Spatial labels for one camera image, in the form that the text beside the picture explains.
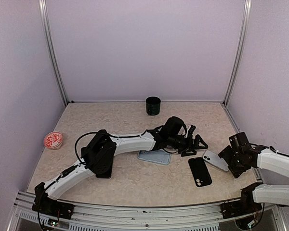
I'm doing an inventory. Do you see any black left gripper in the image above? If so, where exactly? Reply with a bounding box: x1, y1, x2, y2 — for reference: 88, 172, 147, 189
170, 135, 209, 157

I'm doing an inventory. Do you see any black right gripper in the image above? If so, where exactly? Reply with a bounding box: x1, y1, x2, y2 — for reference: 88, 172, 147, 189
219, 145, 246, 178

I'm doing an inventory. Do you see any black phone white back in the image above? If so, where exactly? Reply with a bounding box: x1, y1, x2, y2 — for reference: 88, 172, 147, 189
202, 150, 229, 172

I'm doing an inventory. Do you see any light blue phone case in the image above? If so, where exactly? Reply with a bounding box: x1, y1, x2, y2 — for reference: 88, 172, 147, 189
137, 150, 171, 166

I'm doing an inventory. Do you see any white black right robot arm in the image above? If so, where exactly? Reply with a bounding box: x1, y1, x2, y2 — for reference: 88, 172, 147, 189
218, 132, 289, 214

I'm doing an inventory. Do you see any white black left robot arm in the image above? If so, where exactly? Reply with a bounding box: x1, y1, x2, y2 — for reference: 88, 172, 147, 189
32, 116, 208, 219

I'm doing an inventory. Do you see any black phone case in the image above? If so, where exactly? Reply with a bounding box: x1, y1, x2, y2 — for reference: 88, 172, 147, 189
188, 157, 212, 187

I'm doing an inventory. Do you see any black phone dark edge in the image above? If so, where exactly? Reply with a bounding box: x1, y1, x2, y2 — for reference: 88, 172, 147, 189
95, 168, 112, 179

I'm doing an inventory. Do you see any dark green cup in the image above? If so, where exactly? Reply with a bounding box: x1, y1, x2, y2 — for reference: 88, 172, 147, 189
145, 96, 161, 116

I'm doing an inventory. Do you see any red white patterned bowl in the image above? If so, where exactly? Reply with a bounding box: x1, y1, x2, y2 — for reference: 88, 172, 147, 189
43, 131, 63, 150

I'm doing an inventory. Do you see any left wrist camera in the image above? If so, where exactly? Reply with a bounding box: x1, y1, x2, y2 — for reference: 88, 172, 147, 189
185, 125, 196, 138

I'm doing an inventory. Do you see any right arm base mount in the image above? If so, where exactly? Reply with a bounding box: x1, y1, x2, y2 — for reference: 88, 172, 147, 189
220, 201, 263, 219

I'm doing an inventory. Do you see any front aluminium rail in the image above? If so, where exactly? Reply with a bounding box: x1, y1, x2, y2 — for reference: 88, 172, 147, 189
6, 192, 289, 231

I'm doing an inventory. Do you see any right aluminium frame post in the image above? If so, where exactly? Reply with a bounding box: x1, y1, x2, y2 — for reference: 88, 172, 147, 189
223, 0, 252, 107

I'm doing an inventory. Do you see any aluminium frame post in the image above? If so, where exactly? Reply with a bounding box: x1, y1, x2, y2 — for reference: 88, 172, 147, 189
223, 0, 252, 107
39, 0, 69, 107

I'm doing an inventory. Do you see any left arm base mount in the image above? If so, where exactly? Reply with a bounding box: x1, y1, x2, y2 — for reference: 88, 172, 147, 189
32, 197, 74, 220

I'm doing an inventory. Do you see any left aluminium frame post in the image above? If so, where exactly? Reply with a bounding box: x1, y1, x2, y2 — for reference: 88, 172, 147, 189
39, 0, 69, 107

